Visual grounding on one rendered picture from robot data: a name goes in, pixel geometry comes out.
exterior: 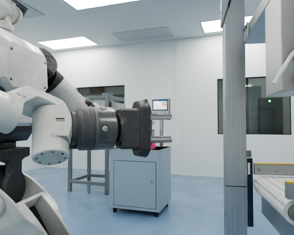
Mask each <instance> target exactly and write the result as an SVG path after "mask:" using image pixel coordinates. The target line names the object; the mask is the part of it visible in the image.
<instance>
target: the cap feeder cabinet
mask: <svg viewBox="0 0 294 235"><path fill-rule="evenodd" d="M170 201H171V146H164V147H159V146H156V148H155V149H153V150H150V153H149V155H148V156H147V157H138V156H134V154H133V151H132V149H119V148H117V147H115V148H113V149H112V150H110V207H112V208H113V212H117V208H121V209H130V210H139V211H147V212H154V216H155V217H158V213H159V212H160V211H161V210H162V209H163V208H164V207H165V206H168V203H169V202H170Z"/></svg>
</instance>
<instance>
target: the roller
mask: <svg viewBox="0 0 294 235"><path fill-rule="evenodd" d="M287 213H288V216H289V218H290V219H292V220H293V221H294V204H293V205H291V206H290V207H289V209H288V212H287Z"/></svg>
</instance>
